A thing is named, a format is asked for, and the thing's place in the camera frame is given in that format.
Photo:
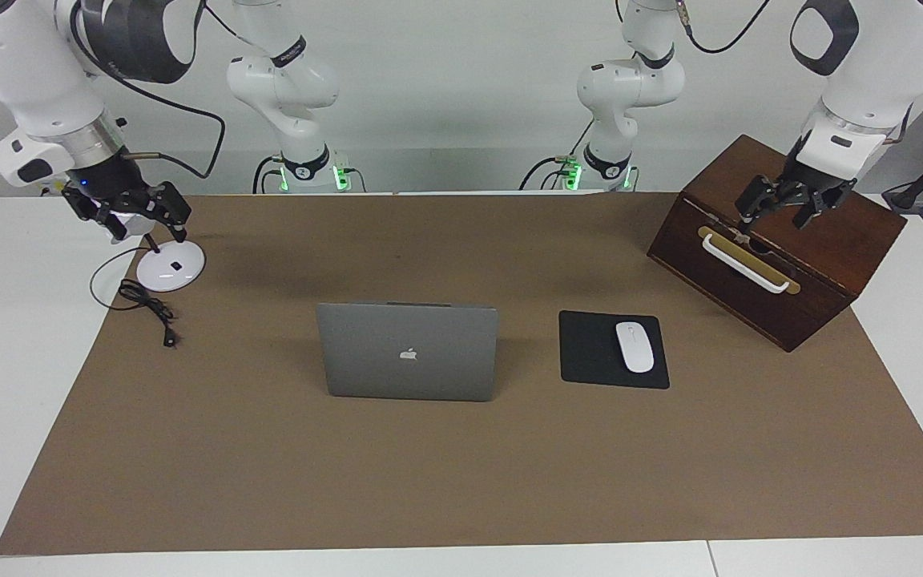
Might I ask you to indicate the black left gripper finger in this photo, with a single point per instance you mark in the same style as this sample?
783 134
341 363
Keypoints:
752 200
814 210

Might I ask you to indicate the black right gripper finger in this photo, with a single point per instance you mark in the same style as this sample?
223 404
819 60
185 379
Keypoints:
175 210
109 223

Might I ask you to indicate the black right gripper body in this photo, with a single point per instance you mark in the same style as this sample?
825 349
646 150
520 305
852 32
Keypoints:
113 180

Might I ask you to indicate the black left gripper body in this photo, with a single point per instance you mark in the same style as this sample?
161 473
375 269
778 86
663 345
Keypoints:
818 180

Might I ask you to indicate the grey apple laptop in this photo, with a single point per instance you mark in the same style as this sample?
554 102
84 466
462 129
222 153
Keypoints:
409 353

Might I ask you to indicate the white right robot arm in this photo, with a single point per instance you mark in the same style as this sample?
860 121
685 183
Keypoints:
21 64

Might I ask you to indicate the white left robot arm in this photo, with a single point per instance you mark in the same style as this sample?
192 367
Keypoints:
870 72

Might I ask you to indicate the dark brown wooden box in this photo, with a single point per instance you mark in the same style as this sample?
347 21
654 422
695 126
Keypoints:
830 248

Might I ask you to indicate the white desk lamp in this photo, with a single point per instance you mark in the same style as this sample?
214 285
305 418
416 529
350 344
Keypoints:
169 268

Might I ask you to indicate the white computer mouse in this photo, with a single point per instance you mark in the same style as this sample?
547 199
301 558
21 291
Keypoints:
634 347

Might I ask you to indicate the black mouse pad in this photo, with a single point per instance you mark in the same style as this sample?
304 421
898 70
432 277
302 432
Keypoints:
590 353

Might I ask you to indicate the brown table mat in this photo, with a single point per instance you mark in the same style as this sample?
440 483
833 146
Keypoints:
461 473

